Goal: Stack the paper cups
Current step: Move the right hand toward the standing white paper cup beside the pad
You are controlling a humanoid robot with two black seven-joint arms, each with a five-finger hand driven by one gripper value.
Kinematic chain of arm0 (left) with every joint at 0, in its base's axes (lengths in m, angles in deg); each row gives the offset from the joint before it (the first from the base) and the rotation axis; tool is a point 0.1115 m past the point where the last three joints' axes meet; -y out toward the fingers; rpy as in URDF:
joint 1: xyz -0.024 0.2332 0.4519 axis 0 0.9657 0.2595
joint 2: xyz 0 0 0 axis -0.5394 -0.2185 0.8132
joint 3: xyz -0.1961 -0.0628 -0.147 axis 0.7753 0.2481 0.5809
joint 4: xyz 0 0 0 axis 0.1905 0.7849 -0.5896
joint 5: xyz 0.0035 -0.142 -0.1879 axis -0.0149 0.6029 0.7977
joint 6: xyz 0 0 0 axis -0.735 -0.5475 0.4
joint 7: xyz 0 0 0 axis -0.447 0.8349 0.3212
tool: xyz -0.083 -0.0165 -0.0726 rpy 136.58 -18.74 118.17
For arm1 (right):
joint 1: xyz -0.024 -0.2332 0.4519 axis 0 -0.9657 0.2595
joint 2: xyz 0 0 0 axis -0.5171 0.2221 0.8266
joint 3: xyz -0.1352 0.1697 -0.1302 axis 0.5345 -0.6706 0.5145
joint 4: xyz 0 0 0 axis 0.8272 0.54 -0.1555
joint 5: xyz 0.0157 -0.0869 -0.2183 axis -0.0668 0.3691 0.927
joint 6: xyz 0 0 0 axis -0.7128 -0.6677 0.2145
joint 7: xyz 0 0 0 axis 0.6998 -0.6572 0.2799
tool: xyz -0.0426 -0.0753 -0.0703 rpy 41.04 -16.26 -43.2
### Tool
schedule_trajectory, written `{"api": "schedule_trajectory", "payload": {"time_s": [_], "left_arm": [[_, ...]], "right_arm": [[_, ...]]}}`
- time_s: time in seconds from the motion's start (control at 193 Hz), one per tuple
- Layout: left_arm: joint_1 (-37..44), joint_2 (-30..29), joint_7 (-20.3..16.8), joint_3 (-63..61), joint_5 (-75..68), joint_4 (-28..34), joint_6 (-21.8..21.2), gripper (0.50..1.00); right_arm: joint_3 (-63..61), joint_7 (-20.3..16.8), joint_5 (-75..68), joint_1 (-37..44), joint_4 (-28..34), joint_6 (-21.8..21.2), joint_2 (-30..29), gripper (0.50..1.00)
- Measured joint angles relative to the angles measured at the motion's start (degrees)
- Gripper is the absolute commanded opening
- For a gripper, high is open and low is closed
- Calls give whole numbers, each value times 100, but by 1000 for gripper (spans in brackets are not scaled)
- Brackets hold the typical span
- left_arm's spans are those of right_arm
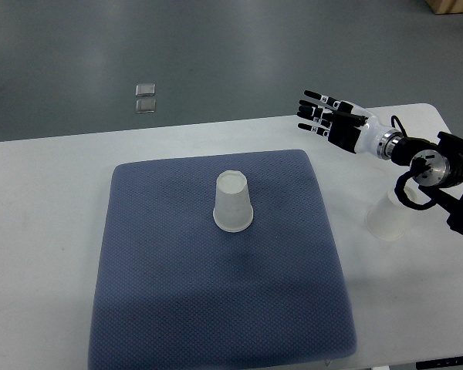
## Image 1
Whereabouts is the black coiled cable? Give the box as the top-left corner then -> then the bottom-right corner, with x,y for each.
390,115 -> 440,210

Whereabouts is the upper metal floor plate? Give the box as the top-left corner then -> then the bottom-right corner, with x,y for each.
135,82 -> 155,96

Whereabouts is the metal floor plate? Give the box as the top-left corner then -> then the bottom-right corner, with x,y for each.
136,98 -> 156,113
135,82 -> 155,96

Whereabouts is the white paper cup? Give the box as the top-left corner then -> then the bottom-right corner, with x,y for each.
213,170 -> 254,233
365,188 -> 416,241

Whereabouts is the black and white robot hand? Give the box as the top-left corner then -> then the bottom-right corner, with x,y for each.
297,90 -> 397,160

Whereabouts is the lower metal floor plate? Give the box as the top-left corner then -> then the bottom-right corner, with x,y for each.
136,98 -> 156,113

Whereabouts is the blue textured mat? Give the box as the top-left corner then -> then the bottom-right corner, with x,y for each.
88,150 -> 357,369

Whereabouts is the brown wooden furniture corner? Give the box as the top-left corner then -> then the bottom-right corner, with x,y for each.
425,0 -> 463,15

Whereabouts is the black control panel strip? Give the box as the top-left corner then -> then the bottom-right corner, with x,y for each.
415,356 -> 463,370

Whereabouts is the white paper cup on mat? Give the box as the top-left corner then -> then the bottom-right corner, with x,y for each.
213,170 -> 254,233

